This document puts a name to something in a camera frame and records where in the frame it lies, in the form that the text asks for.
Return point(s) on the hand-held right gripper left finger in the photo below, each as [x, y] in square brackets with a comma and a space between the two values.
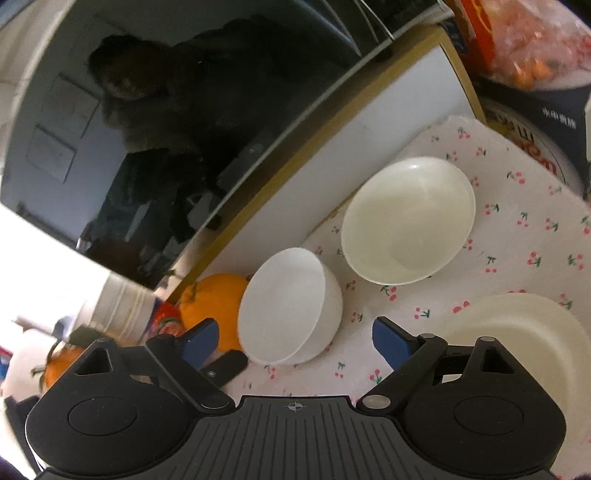
[201, 341]

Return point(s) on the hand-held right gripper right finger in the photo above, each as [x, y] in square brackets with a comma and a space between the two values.
[390, 346]

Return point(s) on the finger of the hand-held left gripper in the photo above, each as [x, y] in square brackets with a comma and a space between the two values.
[226, 367]

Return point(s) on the white deep bowl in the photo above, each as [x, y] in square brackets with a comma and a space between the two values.
[288, 307]

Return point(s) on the small cream bowl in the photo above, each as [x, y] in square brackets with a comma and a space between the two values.
[408, 221]

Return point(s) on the large cream bowl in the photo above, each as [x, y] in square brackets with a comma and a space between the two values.
[521, 325]

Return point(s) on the plain orange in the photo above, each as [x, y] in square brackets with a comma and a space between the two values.
[207, 302]

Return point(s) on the large orange with leaves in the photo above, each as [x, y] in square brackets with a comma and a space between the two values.
[60, 369]

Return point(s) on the cherry print tablecloth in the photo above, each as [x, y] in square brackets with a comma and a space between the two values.
[521, 249]

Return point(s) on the black microwave oven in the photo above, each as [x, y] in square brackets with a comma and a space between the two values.
[184, 115]

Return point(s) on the white and dark cardboard box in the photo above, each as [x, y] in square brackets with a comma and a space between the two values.
[531, 108]

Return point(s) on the red cardboard box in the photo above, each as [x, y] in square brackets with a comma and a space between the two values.
[475, 37]

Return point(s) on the plastic bag of small oranges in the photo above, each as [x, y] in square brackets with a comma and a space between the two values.
[545, 41]

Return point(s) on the white stand with wooden frame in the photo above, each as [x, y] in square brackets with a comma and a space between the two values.
[369, 138]

